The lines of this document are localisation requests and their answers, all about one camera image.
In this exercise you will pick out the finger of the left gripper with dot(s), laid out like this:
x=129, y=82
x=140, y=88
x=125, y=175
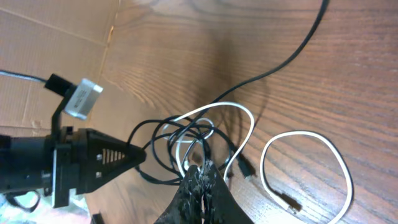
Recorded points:
x=102, y=158

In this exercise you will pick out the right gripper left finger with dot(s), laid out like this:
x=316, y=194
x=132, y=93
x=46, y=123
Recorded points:
x=185, y=207

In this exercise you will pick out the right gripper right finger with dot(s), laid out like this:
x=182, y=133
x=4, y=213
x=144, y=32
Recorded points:
x=220, y=205

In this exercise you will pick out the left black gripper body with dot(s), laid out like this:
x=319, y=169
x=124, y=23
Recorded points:
x=32, y=163

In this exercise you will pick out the cardboard box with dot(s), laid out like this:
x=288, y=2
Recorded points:
x=39, y=38

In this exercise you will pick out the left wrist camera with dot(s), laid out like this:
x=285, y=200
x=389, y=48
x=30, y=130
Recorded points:
x=83, y=99

